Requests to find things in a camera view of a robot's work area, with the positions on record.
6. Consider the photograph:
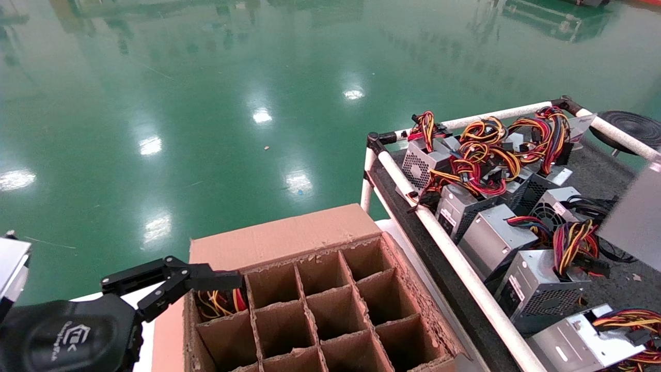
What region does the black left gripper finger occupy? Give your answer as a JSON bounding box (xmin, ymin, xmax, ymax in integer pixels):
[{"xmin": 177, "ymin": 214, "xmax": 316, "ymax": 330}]
[{"xmin": 101, "ymin": 256, "xmax": 244, "ymax": 323}]

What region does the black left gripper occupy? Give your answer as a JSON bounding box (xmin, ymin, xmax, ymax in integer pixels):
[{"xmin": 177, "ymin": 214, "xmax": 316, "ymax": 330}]
[{"xmin": 0, "ymin": 294, "xmax": 144, "ymax": 372}]

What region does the power supply with thin wires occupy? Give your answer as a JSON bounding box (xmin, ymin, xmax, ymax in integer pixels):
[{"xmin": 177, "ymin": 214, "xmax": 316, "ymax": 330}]
[
  {"xmin": 195, "ymin": 288, "xmax": 248, "ymax": 320},
  {"xmin": 598, "ymin": 163, "xmax": 661, "ymax": 261}
]

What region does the brown cardboard box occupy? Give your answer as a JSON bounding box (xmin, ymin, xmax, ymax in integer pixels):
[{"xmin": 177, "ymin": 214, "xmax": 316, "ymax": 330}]
[{"xmin": 152, "ymin": 204, "xmax": 473, "ymax": 372}]

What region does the cardboard cell divider grid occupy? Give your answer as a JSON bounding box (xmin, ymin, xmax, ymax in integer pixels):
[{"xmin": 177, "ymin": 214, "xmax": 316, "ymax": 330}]
[{"xmin": 196, "ymin": 243, "xmax": 455, "ymax": 372}]

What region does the perforated silver power supply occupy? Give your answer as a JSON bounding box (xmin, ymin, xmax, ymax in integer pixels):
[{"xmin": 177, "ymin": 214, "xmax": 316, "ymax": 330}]
[{"xmin": 402, "ymin": 111, "xmax": 455, "ymax": 193}]

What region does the silver power supply dark side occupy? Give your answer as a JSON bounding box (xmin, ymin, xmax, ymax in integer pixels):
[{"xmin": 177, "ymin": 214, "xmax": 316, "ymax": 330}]
[{"xmin": 421, "ymin": 145, "xmax": 509, "ymax": 244}]

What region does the silver computer power supply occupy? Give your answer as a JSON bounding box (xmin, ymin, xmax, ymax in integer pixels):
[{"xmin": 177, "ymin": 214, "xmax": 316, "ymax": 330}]
[
  {"xmin": 527, "ymin": 305, "xmax": 661, "ymax": 372},
  {"xmin": 493, "ymin": 221, "xmax": 602, "ymax": 335},
  {"xmin": 459, "ymin": 205, "xmax": 553, "ymax": 282}
]

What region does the black mesh power supply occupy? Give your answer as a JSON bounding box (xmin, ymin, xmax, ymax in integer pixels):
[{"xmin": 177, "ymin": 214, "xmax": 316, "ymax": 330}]
[{"xmin": 503, "ymin": 107, "xmax": 575, "ymax": 216}]

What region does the silver labelled metal plate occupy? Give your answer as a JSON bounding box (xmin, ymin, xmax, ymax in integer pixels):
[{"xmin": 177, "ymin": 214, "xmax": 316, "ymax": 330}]
[{"xmin": 567, "ymin": 114, "xmax": 600, "ymax": 145}]

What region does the black cart mat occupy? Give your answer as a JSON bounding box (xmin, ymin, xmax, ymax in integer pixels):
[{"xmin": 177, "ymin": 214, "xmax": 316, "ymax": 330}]
[{"xmin": 371, "ymin": 137, "xmax": 661, "ymax": 372}]

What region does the black aluminium flight case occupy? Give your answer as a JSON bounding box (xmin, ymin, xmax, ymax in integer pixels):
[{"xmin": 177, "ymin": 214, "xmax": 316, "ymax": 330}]
[{"xmin": 503, "ymin": 0, "xmax": 620, "ymax": 43}]

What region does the black round disc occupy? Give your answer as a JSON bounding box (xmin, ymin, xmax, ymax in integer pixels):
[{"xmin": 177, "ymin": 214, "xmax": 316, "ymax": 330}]
[{"xmin": 590, "ymin": 110, "xmax": 661, "ymax": 156}]

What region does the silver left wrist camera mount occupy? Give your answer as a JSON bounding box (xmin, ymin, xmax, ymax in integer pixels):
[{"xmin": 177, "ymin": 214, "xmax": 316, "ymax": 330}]
[{"xmin": 0, "ymin": 237, "xmax": 32, "ymax": 316}]

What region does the white pipe cart frame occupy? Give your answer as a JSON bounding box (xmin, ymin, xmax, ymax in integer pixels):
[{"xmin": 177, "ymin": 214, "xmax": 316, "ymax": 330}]
[{"xmin": 360, "ymin": 95, "xmax": 661, "ymax": 372}]

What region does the power supply with yellow wires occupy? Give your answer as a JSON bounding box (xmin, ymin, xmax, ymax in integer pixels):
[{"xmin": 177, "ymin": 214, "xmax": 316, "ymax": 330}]
[{"xmin": 452, "ymin": 118, "xmax": 527, "ymax": 181}]

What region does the power supply with black cables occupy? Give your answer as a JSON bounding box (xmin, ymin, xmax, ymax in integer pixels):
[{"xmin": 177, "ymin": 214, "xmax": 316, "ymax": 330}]
[{"xmin": 531, "ymin": 188, "xmax": 636, "ymax": 264}]

